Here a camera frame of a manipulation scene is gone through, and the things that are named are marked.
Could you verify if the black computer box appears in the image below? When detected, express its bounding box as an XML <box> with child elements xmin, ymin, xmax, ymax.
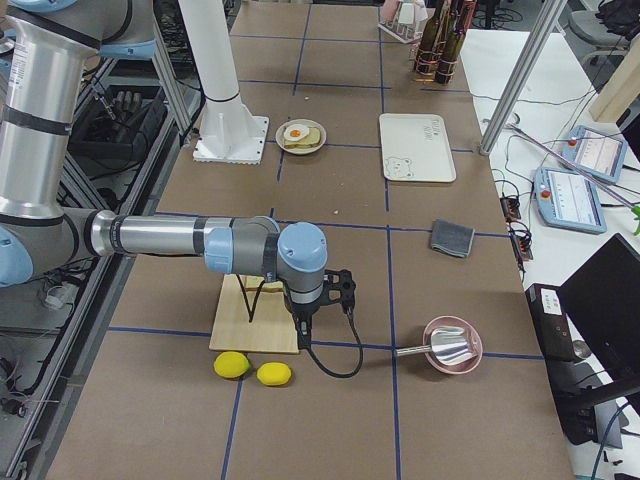
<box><xmin>526</xmin><ymin>283</ymin><xmax>592</xmax><ymax>363</ymax></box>

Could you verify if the near teach pendant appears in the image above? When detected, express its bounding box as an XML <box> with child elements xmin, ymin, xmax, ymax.
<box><xmin>534</xmin><ymin>167</ymin><xmax>607</xmax><ymax>234</ymax></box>

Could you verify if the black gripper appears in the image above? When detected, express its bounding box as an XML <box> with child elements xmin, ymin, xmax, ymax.
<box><xmin>284</xmin><ymin>269</ymin><xmax>357</xmax><ymax>349</ymax></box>

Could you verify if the aluminium frame post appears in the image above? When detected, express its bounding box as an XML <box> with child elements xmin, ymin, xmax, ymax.
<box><xmin>479</xmin><ymin>0</ymin><xmax>567</xmax><ymax>156</ymax></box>

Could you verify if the far teach pendant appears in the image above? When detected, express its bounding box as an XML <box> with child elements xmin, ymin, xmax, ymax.
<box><xmin>562</xmin><ymin>125</ymin><xmax>628</xmax><ymax>184</ymax></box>

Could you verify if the copper wire bottle rack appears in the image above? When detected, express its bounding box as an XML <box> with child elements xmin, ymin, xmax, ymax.
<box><xmin>413</xmin><ymin>0</ymin><xmax>477</xmax><ymax>83</ymax></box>

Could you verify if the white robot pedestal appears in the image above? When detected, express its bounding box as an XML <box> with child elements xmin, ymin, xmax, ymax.
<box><xmin>179</xmin><ymin>0</ymin><xmax>269</xmax><ymax>165</ymax></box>

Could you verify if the white dish rack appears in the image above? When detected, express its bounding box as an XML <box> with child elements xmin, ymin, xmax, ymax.
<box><xmin>378</xmin><ymin>0</ymin><xmax>428</xmax><ymax>44</ymax></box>

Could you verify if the pink bowl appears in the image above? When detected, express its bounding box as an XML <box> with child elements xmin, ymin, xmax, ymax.
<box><xmin>423</xmin><ymin>316</ymin><xmax>483</xmax><ymax>374</ymax></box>

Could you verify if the wooden cutting board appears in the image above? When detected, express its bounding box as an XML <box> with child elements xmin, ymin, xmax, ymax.
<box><xmin>209</xmin><ymin>275</ymin><xmax>299</xmax><ymax>354</ymax></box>

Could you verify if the white round plate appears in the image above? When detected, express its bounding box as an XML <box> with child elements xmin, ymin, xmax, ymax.
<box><xmin>275</xmin><ymin>119</ymin><xmax>327</xmax><ymax>155</ymax></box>

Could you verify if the white bear tray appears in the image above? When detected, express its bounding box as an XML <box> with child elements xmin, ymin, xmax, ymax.
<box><xmin>379</xmin><ymin>113</ymin><xmax>457</xmax><ymax>183</ymax></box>

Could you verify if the grey folded cloth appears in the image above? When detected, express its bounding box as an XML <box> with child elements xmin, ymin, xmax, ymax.
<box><xmin>430</xmin><ymin>219</ymin><xmax>475</xmax><ymax>258</ymax></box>

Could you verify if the black laptop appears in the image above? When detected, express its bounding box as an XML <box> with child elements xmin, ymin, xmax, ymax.
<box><xmin>558</xmin><ymin>234</ymin><xmax>639</xmax><ymax>379</ymax></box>

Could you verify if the silver metal scoop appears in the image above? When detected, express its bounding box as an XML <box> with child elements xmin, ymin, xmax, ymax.
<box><xmin>395</xmin><ymin>327</ymin><xmax>478</xmax><ymax>366</ymax></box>

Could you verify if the bread slice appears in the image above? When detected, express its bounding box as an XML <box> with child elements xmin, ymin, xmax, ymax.
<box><xmin>242</xmin><ymin>276</ymin><xmax>284</xmax><ymax>293</ymax></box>
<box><xmin>284</xmin><ymin>125</ymin><xmax>321</xmax><ymax>148</ymax></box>

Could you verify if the right yellow lemon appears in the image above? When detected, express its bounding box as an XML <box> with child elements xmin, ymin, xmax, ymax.
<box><xmin>257</xmin><ymin>362</ymin><xmax>292</xmax><ymax>387</ymax></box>

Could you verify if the dark glass bottle left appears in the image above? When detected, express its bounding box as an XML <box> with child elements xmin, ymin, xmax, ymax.
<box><xmin>414</xmin><ymin>0</ymin><xmax>449</xmax><ymax>75</ymax></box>

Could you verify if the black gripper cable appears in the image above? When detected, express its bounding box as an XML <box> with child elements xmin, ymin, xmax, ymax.
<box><xmin>301</xmin><ymin>305</ymin><xmax>364</xmax><ymax>379</ymax></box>

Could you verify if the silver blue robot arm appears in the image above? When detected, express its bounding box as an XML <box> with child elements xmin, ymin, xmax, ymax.
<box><xmin>1</xmin><ymin>1</ymin><xmax>355</xmax><ymax>349</ymax></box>

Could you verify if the left yellow lemon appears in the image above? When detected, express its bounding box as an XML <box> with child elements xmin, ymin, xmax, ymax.
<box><xmin>213</xmin><ymin>351</ymin><xmax>251</xmax><ymax>379</ymax></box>

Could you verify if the dark glass bottle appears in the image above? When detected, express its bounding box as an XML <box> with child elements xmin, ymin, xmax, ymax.
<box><xmin>414</xmin><ymin>0</ymin><xmax>449</xmax><ymax>75</ymax></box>
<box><xmin>435</xmin><ymin>1</ymin><xmax>465</xmax><ymax>84</ymax></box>

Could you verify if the yellow lemon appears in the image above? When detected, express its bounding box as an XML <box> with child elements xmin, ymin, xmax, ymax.
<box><xmin>257</xmin><ymin>362</ymin><xmax>292</xmax><ymax>387</ymax></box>
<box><xmin>213</xmin><ymin>351</ymin><xmax>251</xmax><ymax>379</ymax></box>

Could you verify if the teach pendant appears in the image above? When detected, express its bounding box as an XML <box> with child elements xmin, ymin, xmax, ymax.
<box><xmin>534</xmin><ymin>167</ymin><xmax>607</xmax><ymax>234</ymax></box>
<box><xmin>562</xmin><ymin>125</ymin><xmax>628</xmax><ymax>184</ymax></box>

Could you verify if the fried egg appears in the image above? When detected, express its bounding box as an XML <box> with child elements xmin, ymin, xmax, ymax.
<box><xmin>283</xmin><ymin>123</ymin><xmax>309</xmax><ymax>143</ymax></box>

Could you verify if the dark glass bottle right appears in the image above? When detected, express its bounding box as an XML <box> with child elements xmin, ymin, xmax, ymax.
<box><xmin>435</xmin><ymin>1</ymin><xmax>465</xmax><ymax>84</ymax></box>

